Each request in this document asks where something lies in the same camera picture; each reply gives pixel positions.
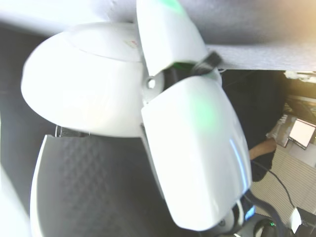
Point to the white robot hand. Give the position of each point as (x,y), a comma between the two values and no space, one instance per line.
(192,148)

